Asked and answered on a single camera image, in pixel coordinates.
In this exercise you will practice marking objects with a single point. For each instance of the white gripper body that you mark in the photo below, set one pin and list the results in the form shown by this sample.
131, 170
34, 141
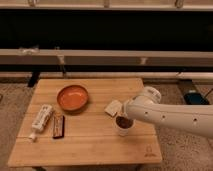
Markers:
151, 93

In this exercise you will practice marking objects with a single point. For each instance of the white ceramic cup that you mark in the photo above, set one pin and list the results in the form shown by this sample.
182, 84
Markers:
121, 131

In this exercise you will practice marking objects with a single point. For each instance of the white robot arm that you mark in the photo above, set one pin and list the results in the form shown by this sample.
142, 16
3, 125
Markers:
146, 107

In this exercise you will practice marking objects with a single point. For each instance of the metal shelf rail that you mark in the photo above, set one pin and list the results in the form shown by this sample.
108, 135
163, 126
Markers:
106, 57

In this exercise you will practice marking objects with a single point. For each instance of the wooden table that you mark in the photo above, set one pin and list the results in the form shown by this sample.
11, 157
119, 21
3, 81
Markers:
90, 137

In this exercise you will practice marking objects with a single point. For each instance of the white tube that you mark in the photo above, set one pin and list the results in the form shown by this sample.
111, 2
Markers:
40, 121

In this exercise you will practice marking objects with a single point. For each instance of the orange bowl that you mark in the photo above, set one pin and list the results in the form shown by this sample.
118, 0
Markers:
72, 98

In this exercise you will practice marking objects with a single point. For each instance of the red chili pepper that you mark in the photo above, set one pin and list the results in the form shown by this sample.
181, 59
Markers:
124, 122

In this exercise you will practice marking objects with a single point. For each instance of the dark chocolate bar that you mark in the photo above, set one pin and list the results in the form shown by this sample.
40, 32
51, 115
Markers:
58, 126

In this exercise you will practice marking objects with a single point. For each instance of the dark blue box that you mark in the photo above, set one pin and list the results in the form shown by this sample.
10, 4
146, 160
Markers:
195, 98

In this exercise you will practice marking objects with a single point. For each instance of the beige sponge block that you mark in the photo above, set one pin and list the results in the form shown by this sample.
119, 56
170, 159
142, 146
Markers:
113, 108

